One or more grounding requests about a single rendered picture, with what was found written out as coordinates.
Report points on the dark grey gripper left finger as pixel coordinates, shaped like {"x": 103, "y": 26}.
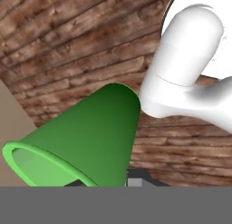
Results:
{"x": 76, "y": 183}

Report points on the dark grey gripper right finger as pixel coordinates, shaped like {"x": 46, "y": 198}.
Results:
{"x": 142, "y": 177}

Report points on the green cup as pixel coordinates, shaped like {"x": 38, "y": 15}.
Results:
{"x": 90, "y": 134}

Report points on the white pitcher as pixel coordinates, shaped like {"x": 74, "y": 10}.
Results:
{"x": 184, "y": 52}

